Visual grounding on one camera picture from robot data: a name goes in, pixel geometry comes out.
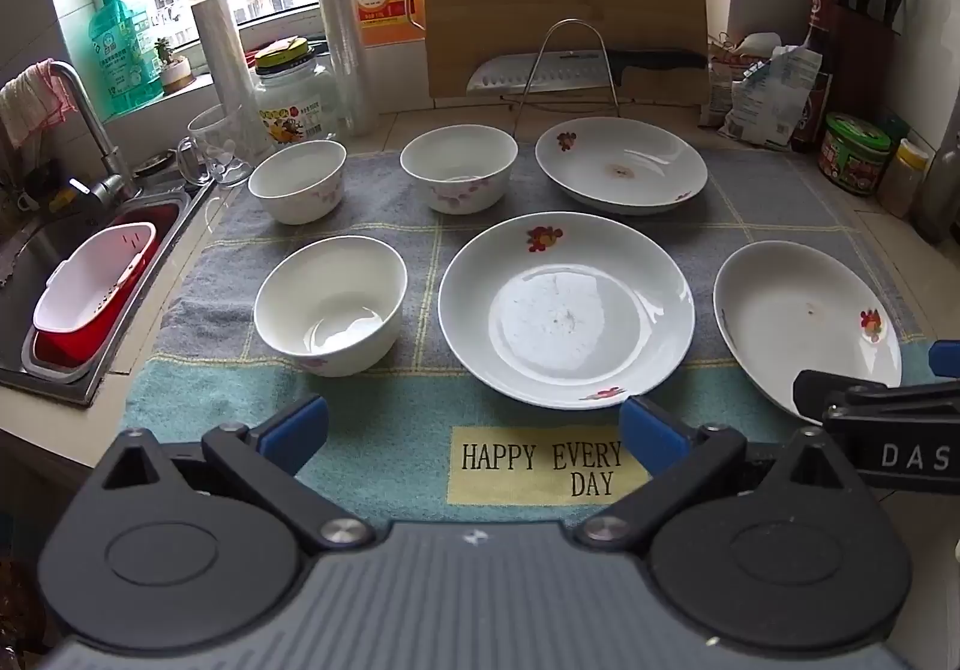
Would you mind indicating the large plastic wrap roll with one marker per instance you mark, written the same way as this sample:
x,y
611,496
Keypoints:
x,y
341,39

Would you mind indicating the dark sauce bottle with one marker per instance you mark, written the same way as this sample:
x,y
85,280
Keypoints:
x,y
817,85

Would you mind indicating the red plastic basin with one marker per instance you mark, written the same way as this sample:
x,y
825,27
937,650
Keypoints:
x,y
161,220

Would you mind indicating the metal sink faucet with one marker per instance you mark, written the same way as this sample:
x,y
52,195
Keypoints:
x,y
90,115

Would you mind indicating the large white floral plate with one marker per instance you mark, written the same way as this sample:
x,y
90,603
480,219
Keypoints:
x,y
566,317

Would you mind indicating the sauce jar green lid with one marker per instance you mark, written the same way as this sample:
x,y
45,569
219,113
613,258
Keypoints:
x,y
855,152

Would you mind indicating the stainless steel sink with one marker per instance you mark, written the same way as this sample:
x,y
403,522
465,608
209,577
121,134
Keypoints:
x,y
22,265

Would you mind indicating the clear glass mug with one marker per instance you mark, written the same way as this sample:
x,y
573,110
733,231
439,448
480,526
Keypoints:
x,y
217,145

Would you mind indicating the white blue food bag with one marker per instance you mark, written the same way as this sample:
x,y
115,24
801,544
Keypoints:
x,y
772,100

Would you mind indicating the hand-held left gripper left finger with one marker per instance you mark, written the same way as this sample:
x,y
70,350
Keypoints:
x,y
296,426

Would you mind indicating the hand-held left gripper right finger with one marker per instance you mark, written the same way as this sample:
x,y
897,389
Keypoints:
x,y
652,433

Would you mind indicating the small plastic wrap roll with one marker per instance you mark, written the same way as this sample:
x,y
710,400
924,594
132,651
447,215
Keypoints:
x,y
221,54

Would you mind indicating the grey teal checked dish towel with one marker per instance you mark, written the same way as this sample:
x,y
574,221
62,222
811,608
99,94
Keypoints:
x,y
405,426

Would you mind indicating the white floral plate stained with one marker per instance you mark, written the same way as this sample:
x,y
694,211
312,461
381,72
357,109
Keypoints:
x,y
621,152

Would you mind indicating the small potted plant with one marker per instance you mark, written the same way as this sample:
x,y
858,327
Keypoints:
x,y
176,76

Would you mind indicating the glass jar yellow lid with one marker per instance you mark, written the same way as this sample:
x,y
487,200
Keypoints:
x,y
296,107

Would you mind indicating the brown knife block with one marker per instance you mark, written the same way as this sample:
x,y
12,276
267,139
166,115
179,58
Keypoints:
x,y
862,70

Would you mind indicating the green detergent pump bottle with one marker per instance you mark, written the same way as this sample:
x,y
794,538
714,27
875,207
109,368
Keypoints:
x,y
124,62

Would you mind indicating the crumpled food bag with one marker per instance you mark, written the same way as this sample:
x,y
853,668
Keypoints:
x,y
731,66

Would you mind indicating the pink white dishcloth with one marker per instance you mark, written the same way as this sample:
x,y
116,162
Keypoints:
x,y
30,103

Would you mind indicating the white floral bowl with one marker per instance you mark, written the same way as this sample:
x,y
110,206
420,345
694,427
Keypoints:
x,y
330,317
459,190
296,193

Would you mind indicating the white plastic colander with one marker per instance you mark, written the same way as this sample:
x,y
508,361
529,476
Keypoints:
x,y
90,287

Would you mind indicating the small jar yellow lid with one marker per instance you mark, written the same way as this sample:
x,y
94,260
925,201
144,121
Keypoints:
x,y
904,178

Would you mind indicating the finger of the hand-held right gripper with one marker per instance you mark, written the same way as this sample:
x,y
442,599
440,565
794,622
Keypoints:
x,y
814,396
946,358

